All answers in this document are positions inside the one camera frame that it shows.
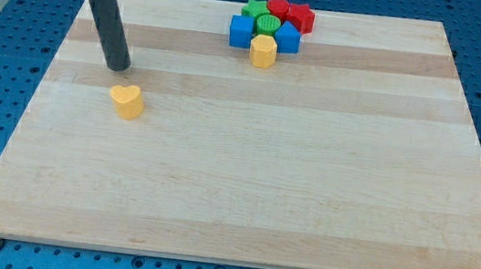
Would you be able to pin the green star block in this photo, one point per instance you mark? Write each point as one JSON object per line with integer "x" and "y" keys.
{"x": 255, "y": 8}

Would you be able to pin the red star block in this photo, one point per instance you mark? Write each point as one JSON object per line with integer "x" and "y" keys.
{"x": 301, "y": 17}

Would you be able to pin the blue cube block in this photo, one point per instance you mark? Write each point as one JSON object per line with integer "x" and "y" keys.
{"x": 241, "y": 31}

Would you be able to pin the red cylinder block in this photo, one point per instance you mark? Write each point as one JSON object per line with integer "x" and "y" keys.
{"x": 279, "y": 9}

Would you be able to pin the yellow hexagon block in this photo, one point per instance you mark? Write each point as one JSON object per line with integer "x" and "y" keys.
{"x": 263, "y": 51}

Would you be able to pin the green cylinder block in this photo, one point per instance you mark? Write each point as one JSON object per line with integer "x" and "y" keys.
{"x": 267, "y": 25}

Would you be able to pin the light wooden board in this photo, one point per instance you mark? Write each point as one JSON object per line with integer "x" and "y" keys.
{"x": 358, "y": 152}

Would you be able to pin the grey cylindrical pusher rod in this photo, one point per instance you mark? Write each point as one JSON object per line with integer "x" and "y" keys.
{"x": 107, "y": 19}

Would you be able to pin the yellow heart block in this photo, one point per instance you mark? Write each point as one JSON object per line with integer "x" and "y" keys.
{"x": 127, "y": 101}

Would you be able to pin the blue pentagon block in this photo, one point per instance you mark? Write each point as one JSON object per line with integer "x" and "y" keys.
{"x": 287, "y": 39}

